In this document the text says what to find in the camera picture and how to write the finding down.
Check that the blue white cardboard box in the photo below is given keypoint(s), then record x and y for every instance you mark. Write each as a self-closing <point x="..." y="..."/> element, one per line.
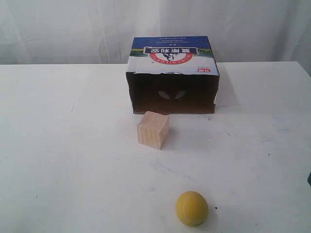
<point x="172" y="75"/>

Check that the white backdrop curtain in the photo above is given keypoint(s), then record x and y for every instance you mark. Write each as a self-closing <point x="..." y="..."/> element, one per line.
<point x="101" y="31"/>

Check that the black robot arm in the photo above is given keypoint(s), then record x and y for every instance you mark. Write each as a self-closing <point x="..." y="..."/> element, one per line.
<point x="309" y="179"/>

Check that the yellow tennis ball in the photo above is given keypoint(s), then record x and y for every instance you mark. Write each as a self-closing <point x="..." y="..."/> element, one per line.
<point x="191" y="208"/>

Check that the light wooden cube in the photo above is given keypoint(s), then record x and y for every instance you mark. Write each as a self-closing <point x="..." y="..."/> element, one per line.
<point x="153" y="129"/>

